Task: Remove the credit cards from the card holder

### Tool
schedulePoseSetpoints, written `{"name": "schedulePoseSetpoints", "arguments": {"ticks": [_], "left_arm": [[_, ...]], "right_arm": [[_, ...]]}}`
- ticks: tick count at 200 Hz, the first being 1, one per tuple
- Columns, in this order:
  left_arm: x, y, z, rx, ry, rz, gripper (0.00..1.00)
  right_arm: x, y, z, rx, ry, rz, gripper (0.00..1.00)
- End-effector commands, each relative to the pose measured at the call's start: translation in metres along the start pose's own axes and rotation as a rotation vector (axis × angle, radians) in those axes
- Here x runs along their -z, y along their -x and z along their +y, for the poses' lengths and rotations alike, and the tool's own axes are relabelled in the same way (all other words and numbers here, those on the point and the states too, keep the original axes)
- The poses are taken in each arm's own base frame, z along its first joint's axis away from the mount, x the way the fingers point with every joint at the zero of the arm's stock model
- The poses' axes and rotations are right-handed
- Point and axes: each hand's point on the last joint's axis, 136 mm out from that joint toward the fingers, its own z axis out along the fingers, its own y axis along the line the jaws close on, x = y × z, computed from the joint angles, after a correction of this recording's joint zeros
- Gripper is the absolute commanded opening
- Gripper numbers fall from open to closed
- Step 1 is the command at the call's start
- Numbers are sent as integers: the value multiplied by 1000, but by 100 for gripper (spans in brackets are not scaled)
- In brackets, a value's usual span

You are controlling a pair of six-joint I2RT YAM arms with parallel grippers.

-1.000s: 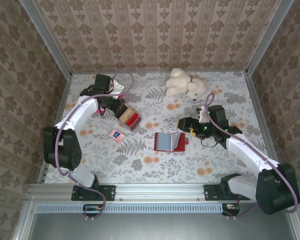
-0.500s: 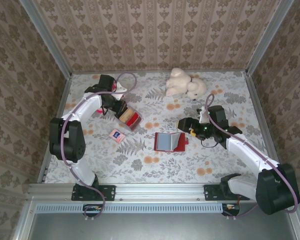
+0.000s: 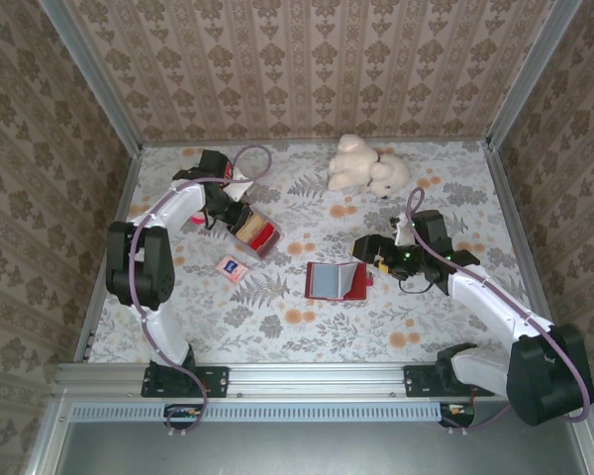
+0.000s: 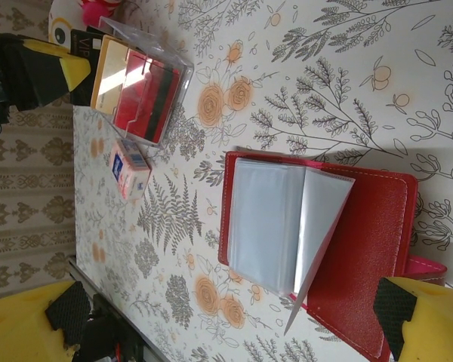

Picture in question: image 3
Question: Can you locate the red leather card holder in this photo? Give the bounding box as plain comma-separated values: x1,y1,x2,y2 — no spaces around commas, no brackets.
304,260,375,302

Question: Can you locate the beige credit card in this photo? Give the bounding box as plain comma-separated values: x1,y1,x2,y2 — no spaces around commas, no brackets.
237,216,267,243

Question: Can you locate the red credit card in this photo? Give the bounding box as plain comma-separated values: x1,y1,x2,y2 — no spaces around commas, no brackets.
249,222,279,249

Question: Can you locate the pink patterned card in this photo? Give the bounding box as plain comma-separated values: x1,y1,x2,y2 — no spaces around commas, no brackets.
216,254,249,284

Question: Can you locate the clear plastic box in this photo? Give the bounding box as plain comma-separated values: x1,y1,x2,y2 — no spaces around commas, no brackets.
226,205,283,261

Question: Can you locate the floral patterned table cover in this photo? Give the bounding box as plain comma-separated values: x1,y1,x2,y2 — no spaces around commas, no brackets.
86,141,548,365

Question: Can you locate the white plush dog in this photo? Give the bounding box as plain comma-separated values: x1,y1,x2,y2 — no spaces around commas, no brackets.
326,133,411,200

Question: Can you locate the small black connector box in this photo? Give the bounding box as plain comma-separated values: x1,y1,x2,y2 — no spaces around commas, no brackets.
439,401,476,428
163,403,204,423

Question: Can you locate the grey metal panel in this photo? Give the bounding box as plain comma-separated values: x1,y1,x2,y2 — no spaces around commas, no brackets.
24,420,594,475

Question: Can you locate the thin black cable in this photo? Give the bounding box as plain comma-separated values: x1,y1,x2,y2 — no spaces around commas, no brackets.
398,274,433,296

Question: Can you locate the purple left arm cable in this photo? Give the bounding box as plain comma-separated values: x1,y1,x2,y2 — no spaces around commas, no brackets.
127,144,273,439

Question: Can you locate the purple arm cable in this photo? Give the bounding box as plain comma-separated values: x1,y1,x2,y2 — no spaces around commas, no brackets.
406,186,594,431
127,144,273,439

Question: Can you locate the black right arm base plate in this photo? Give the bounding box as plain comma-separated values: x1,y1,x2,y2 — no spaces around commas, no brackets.
403,364,496,399

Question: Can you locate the wide aluminium frame rail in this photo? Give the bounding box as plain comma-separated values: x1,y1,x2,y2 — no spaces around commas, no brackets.
53,363,590,400

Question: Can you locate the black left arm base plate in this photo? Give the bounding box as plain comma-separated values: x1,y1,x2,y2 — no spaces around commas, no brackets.
141,364,230,399

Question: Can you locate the slotted grey cable duct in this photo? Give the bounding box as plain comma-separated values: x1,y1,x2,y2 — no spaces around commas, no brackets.
71,401,449,423

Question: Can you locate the aluminium frame post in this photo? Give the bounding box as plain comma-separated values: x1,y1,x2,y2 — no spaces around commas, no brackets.
38,0,145,155
484,0,586,149

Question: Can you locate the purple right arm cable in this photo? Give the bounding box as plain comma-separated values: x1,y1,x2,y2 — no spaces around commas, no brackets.
406,186,594,431

